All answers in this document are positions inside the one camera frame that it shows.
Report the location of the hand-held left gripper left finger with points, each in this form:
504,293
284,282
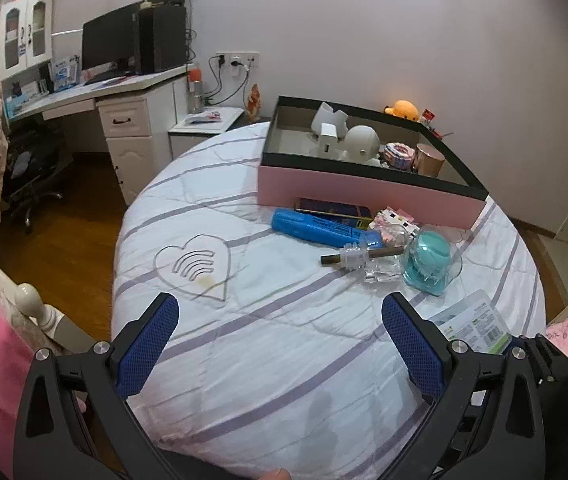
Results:
146,345

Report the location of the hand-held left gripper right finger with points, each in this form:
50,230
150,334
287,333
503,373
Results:
411,345

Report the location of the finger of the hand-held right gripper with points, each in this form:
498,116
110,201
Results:
556,365

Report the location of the pink box with black rim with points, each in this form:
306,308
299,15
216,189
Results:
363,195

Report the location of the rose gold round jar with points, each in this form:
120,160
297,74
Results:
428,160

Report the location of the flower decorated round tin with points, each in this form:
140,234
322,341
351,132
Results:
398,155

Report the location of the silvery white sphere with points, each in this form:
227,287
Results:
361,141

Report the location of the white cube box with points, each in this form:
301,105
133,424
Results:
328,142

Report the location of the white cup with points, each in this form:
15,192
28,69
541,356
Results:
324,117

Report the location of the person's left hand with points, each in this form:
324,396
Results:
276,474

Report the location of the clear package with green label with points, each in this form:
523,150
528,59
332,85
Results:
468,325

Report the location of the clear glass bottle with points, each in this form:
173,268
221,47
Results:
378,271

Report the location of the teal ball in clear case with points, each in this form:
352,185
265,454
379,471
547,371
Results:
428,255

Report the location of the brown pencil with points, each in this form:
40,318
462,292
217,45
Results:
334,258

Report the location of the white striped quilt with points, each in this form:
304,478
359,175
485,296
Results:
264,360

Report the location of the pink white hair clips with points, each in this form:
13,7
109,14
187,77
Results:
391,222

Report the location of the blue tube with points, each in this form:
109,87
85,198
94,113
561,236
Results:
314,227

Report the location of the dark blue flat case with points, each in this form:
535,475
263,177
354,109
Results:
329,208

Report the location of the low white cabinet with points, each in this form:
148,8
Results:
189,142

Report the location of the red toy box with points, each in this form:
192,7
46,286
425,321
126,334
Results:
436,132

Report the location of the black office chair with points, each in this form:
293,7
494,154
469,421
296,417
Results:
34,160

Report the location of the white desk with drawers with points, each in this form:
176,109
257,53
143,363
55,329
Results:
129,125

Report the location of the small red toys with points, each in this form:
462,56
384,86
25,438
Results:
427,115

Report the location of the pink pouch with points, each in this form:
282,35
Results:
206,117

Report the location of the orange octopus plush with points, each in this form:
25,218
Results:
403,109

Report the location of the bottle with orange cap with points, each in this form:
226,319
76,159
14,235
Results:
195,92

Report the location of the orange figurine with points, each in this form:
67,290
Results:
254,102

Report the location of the red notebook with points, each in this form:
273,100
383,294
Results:
118,79

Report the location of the black keyboard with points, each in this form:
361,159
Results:
101,77

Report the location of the blue desk organizer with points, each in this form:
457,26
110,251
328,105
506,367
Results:
19,105

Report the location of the blue white box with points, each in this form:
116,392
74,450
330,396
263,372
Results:
66,75

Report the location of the black computer tower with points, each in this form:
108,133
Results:
161,40

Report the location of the white glass door cabinet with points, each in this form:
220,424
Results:
24,62

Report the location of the black computer monitor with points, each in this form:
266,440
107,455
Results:
109,35

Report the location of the cream bed frame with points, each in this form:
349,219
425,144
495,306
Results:
29,297

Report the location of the white wall outlet strip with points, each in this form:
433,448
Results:
238,58

